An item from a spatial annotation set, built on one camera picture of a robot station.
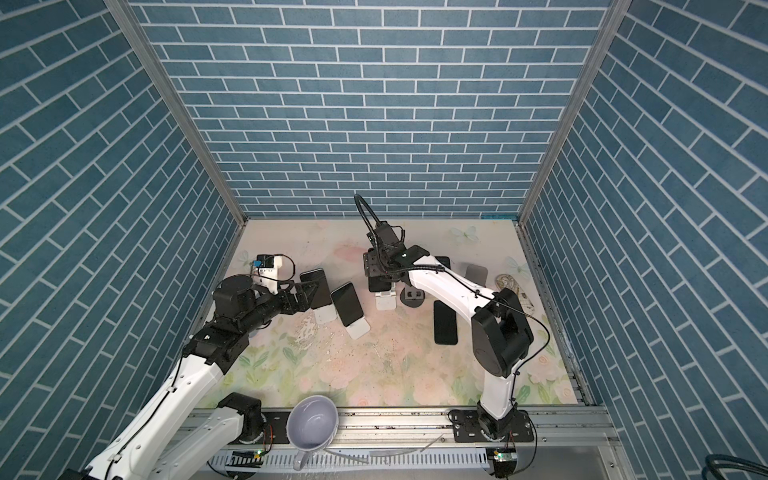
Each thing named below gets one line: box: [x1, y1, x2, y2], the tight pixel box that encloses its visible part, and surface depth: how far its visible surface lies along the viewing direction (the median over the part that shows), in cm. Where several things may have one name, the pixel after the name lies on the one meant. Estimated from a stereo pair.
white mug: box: [286, 395, 339, 471], surface depth 73 cm
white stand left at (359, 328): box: [345, 316, 371, 340], surface depth 91 cm
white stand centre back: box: [375, 282, 397, 311], surface depth 97 cm
